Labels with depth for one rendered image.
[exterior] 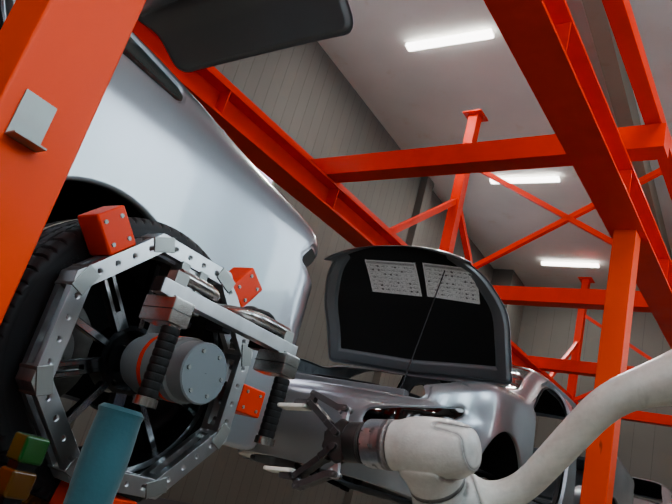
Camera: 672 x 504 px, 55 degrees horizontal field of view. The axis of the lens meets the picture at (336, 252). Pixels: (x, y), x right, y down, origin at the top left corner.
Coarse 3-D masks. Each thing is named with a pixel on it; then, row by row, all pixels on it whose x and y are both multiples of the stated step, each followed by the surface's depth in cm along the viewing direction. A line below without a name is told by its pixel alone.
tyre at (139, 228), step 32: (64, 224) 146; (160, 224) 154; (32, 256) 132; (64, 256) 134; (32, 288) 128; (32, 320) 128; (0, 352) 123; (0, 384) 123; (0, 416) 123; (0, 448) 124
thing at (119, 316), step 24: (144, 264) 160; (168, 264) 155; (144, 288) 154; (120, 312) 147; (96, 336) 142; (120, 336) 152; (192, 336) 172; (216, 336) 167; (72, 360) 138; (96, 360) 142; (96, 384) 144; (120, 384) 152; (72, 408) 139; (144, 408) 152; (168, 408) 168; (192, 408) 164; (144, 432) 153; (168, 432) 161; (144, 456) 153
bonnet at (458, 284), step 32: (352, 256) 506; (384, 256) 488; (416, 256) 472; (448, 256) 454; (352, 288) 524; (384, 288) 504; (416, 288) 487; (448, 288) 470; (480, 288) 452; (352, 320) 534; (384, 320) 515; (416, 320) 497; (448, 320) 480; (480, 320) 464; (352, 352) 536; (384, 352) 519; (416, 352) 501; (448, 352) 484; (480, 352) 468
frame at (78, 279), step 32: (96, 256) 135; (128, 256) 136; (160, 256) 148; (192, 256) 150; (64, 288) 129; (224, 288) 158; (64, 320) 125; (32, 352) 124; (224, 352) 167; (32, 384) 120; (224, 384) 166; (32, 416) 125; (64, 416) 125; (224, 416) 158; (64, 448) 125; (192, 448) 152; (64, 480) 127; (128, 480) 136; (160, 480) 143
